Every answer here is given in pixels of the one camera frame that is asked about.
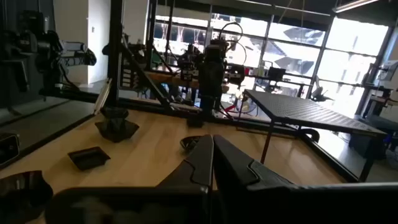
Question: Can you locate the black computer monitor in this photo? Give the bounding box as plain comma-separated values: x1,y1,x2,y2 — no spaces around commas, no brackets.
267,67,287,82

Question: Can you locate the long ceiling light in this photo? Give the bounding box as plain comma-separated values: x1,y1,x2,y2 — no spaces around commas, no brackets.
331,0,379,14

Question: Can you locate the black ring-shaped dish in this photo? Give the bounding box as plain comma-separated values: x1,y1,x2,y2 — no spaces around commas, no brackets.
179,135,203,153

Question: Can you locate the black perforated metal shelf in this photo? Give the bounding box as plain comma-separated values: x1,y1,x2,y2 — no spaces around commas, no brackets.
238,88,388,183

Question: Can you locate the black aluminium table frame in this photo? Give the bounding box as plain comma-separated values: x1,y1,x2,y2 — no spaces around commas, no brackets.
40,0,361,184

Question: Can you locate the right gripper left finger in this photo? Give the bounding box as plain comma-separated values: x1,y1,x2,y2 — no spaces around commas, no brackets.
157,134,215,189

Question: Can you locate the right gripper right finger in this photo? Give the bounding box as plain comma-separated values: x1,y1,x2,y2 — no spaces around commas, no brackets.
213,134,301,224

